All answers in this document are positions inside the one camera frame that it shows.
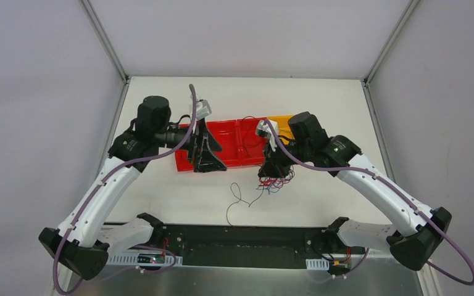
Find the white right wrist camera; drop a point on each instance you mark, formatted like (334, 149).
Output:
(266, 128)

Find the right red plastic bin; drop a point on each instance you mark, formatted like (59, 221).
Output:
(251, 144)

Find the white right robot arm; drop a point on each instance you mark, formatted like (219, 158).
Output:
(412, 235)

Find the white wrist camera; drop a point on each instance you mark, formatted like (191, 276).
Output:
(266, 128)
(201, 109)

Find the middle red plastic bin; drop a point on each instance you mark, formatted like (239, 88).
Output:
(226, 134)

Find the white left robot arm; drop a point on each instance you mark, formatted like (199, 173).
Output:
(79, 243)

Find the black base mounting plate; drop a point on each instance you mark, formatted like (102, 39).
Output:
(249, 247)

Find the yellow plastic bin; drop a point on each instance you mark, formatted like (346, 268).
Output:
(284, 131)

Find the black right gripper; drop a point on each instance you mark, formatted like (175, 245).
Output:
(273, 159)

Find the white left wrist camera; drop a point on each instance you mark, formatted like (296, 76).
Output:
(201, 109)

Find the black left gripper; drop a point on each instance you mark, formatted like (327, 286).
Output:
(197, 144)

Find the red plastic bin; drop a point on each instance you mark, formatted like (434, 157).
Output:
(251, 144)
(226, 134)
(184, 159)

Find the left red plastic bin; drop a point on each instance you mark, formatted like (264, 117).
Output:
(184, 159)

